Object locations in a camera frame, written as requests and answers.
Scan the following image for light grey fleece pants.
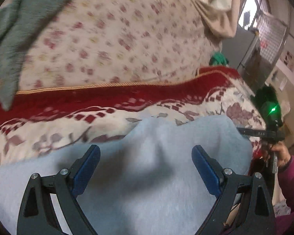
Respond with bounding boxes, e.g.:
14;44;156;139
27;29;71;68
0;115;253;235

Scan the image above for right maroon sleeve forearm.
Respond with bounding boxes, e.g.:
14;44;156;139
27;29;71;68
276;156;294;234

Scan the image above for right hand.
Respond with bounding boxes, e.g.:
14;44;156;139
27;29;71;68
267;141;291;168

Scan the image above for green cloth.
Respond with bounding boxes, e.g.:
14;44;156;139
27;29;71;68
209;52;229;66

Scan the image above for red floral blanket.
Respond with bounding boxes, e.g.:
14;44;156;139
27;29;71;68
0;66;266;167

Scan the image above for window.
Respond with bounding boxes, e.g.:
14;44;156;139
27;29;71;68
238;0;271;30

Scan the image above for beige curtain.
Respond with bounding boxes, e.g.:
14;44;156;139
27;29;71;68
193;0;240;38

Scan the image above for rose print quilt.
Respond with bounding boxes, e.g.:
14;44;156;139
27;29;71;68
18;0;221;91

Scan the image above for grey-green fuzzy cardigan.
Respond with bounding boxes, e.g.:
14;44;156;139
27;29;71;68
0;0;70;110

